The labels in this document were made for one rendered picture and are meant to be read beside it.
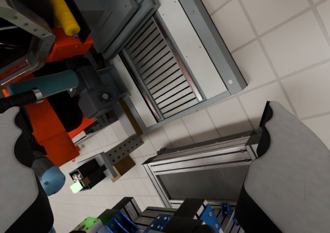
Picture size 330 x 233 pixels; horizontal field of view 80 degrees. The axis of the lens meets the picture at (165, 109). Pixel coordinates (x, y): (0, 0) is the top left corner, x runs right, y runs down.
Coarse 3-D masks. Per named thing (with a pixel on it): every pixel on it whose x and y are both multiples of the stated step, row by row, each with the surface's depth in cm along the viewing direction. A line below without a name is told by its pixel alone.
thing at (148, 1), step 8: (136, 0) 95; (144, 0) 94; (152, 0) 93; (144, 8) 96; (152, 8) 95; (136, 16) 101; (144, 16) 98; (128, 24) 106; (136, 24) 102; (120, 32) 112; (128, 32) 106; (136, 32) 112; (120, 40) 111; (128, 40) 116; (112, 48) 121; (120, 48) 121; (104, 56) 126; (112, 56) 128
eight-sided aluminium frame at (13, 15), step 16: (0, 0) 48; (16, 0) 55; (0, 16) 50; (16, 16) 54; (32, 16) 63; (32, 32) 63; (48, 32) 67; (32, 48) 78; (48, 48) 76; (16, 64) 83; (32, 64) 83; (0, 80) 83; (16, 80) 86
